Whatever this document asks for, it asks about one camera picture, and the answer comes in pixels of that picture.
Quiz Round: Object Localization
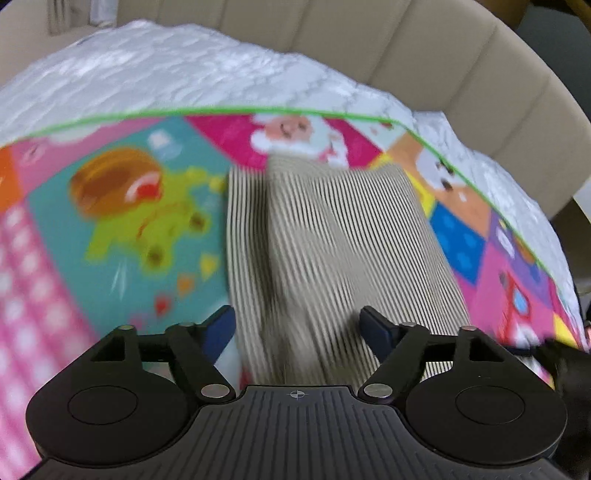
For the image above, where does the beige padded headboard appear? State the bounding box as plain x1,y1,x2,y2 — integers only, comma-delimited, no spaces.
0,0,591,217

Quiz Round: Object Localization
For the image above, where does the beige striped garment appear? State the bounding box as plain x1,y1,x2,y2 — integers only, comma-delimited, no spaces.
226,157,472,386

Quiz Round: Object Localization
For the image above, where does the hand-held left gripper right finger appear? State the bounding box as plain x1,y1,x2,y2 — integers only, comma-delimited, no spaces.
359,305,504,401

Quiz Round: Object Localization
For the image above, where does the white quilted bedspread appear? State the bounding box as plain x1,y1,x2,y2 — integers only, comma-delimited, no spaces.
0,21,578,296

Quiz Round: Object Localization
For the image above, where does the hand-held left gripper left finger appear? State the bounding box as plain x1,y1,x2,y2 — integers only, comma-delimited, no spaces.
90,305,236,401

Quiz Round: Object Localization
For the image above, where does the colourful cartoon play mat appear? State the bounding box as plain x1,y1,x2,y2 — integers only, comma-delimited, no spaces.
0,107,591,476

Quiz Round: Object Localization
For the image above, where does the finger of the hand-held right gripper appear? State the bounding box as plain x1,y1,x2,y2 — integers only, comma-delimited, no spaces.
538,338,591,400

